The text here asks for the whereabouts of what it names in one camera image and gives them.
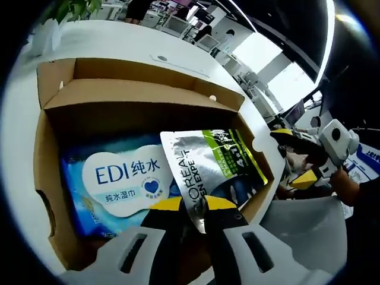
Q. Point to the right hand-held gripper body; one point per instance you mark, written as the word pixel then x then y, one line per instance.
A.
pixel 338 142

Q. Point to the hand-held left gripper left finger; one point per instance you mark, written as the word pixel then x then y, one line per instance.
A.
pixel 166 237

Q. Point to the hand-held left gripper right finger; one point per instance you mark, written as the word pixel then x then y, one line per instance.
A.
pixel 228 234

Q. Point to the silver green face mask sachet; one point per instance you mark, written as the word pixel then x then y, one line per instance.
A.
pixel 202 166

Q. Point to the blue wet wipes soft pack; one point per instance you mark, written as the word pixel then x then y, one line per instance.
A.
pixel 118 178

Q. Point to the brown cardboard shoe box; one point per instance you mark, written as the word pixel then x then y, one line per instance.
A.
pixel 133 92

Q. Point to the desk monitor purple screen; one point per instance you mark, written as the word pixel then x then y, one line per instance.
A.
pixel 295 115

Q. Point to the long ceiling light strip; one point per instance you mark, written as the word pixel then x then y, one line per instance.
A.
pixel 326 38

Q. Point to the white office chair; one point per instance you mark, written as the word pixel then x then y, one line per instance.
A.
pixel 209 42
pixel 175 25

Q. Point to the green potted plant white pot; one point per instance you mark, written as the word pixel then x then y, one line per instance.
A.
pixel 74 9

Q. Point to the blue wall poster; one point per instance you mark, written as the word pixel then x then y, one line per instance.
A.
pixel 368 160

